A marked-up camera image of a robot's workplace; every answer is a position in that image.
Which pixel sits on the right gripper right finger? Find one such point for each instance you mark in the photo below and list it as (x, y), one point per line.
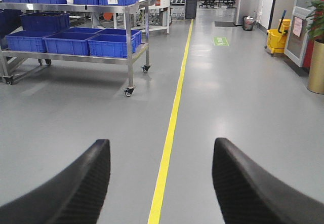
(247, 193)

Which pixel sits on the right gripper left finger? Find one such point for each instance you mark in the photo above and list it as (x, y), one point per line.
(75, 195)

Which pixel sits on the gold planter pot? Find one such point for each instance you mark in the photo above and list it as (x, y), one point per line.
(315, 82)

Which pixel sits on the front middle blue bin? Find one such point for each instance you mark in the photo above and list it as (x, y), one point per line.
(73, 41)

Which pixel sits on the blue bin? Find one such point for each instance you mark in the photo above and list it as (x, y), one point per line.
(26, 40)
(73, 41)
(109, 43)

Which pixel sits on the steel wheeled cart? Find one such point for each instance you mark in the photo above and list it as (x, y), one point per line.
(11, 60)

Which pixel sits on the yellow mop bucket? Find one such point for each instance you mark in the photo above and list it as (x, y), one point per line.
(276, 38)

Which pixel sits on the front right blue bin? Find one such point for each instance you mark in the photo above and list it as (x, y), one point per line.
(109, 43)

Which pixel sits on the front left blue bin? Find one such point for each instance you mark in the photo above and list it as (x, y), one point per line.
(26, 40)

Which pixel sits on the mesh waste basket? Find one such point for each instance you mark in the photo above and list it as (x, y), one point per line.
(248, 23)

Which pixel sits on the green potted plant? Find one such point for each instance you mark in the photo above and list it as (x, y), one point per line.
(315, 28)

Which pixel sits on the black trash bin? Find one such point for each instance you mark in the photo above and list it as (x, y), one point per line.
(190, 9)

